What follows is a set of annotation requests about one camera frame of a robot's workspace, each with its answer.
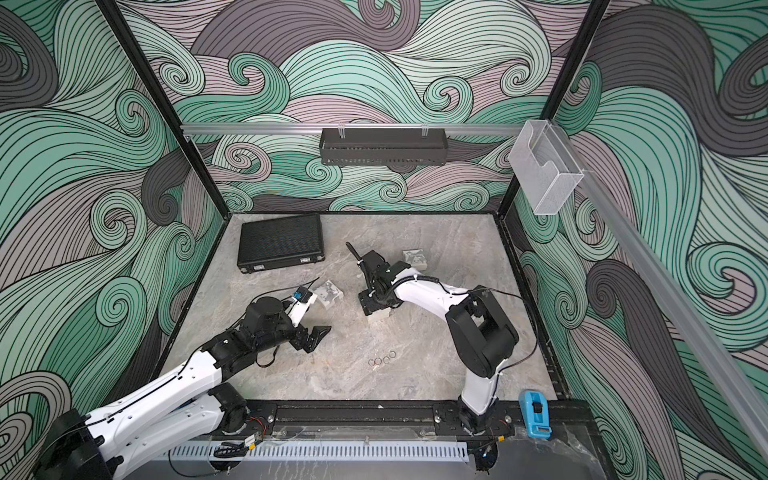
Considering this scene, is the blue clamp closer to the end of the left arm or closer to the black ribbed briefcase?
the end of the left arm

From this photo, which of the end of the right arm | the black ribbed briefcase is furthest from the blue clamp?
the black ribbed briefcase

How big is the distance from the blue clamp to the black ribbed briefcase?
2.44 feet

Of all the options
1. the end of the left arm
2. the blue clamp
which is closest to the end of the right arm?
the end of the left arm

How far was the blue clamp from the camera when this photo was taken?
0.70 metres

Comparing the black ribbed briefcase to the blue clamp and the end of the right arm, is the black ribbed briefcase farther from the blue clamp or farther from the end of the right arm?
the blue clamp

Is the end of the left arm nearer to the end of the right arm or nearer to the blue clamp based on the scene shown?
the end of the right arm

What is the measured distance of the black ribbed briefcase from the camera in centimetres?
101
